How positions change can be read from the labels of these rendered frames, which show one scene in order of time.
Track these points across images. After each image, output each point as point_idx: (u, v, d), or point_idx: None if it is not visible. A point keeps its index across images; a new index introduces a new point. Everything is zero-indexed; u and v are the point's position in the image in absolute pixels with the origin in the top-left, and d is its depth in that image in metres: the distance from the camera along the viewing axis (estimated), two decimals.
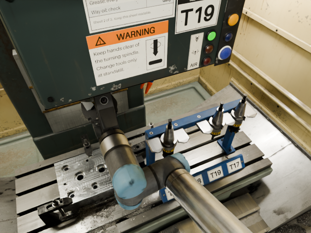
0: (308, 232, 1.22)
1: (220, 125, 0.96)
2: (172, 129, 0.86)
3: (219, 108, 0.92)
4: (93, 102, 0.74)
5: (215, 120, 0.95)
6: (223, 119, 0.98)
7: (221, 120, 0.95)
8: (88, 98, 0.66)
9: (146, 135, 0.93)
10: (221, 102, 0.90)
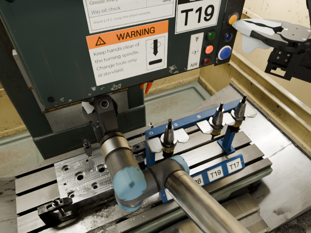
0: (308, 232, 1.22)
1: (220, 125, 0.96)
2: (172, 129, 0.86)
3: (219, 108, 0.92)
4: (94, 106, 0.75)
5: (215, 120, 0.95)
6: (223, 119, 0.98)
7: (221, 120, 0.95)
8: (88, 98, 0.66)
9: (146, 135, 0.93)
10: (221, 102, 0.90)
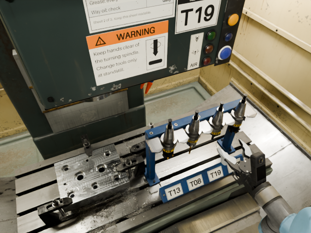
0: None
1: (220, 125, 0.96)
2: (172, 129, 0.86)
3: (219, 108, 0.92)
4: (192, 141, 0.96)
5: (215, 120, 0.95)
6: (223, 119, 0.98)
7: (221, 120, 0.95)
8: (88, 98, 0.66)
9: (146, 135, 0.93)
10: (221, 102, 0.90)
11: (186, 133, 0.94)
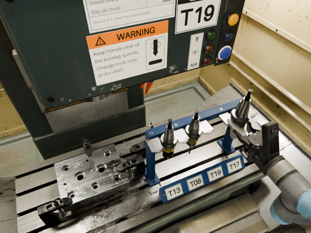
0: (308, 232, 1.22)
1: (245, 118, 0.80)
2: (172, 129, 0.86)
3: (245, 97, 0.76)
4: (192, 141, 0.96)
5: (240, 113, 0.79)
6: (248, 111, 0.82)
7: (247, 112, 0.79)
8: (88, 98, 0.66)
9: (146, 135, 0.93)
10: (250, 89, 0.74)
11: (186, 133, 0.94)
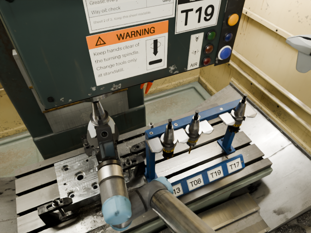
0: (308, 232, 1.22)
1: (99, 120, 0.80)
2: (172, 129, 0.86)
3: None
4: (192, 141, 0.96)
5: (93, 114, 0.79)
6: (107, 114, 0.82)
7: (99, 114, 0.79)
8: (88, 98, 0.66)
9: (146, 135, 0.93)
10: None
11: (186, 133, 0.94)
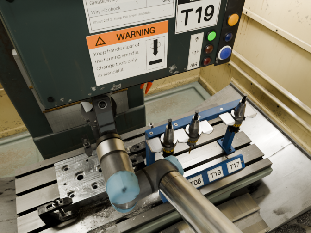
0: (308, 232, 1.22)
1: None
2: (172, 129, 0.86)
3: None
4: (192, 141, 0.96)
5: None
6: None
7: None
8: (88, 98, 0.66)
9: (146, 135, 0.93)
10: None
11: (186, 133, 0.94)
